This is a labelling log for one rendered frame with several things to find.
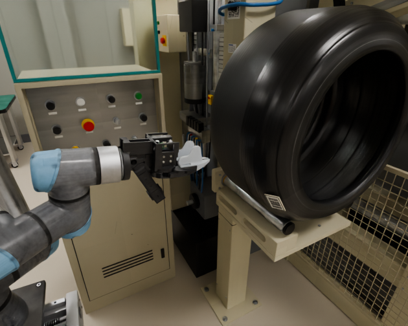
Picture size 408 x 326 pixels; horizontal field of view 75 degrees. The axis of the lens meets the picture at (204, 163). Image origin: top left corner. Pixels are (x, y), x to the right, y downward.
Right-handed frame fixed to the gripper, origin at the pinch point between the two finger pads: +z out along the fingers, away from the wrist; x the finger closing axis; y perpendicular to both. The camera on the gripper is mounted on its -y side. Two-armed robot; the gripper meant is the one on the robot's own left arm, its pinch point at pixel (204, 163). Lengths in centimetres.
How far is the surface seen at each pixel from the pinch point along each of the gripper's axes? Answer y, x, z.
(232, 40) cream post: 30, 35, 27
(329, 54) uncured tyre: 27.4, -11.9, 19.4
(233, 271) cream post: -79, 28, 43
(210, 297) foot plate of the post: -110, 39, 39
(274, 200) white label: -7.0, -11.2, 15.0
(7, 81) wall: -40, 383, -80
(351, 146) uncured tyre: -1, 2, 64
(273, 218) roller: -20.4, -3.2, 25.7
